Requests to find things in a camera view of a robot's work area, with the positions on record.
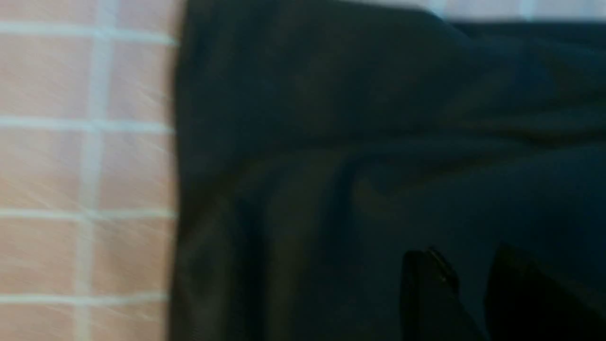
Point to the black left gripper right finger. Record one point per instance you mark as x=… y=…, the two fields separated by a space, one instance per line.
x=528 y=300

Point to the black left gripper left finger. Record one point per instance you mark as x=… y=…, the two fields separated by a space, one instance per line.
x=430 y=309

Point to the dark gray long-sleeve top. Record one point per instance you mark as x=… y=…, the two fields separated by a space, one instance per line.
x=317 y=141

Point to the pink checkered tablecloth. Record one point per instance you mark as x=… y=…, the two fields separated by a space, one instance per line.
x=89 y=180

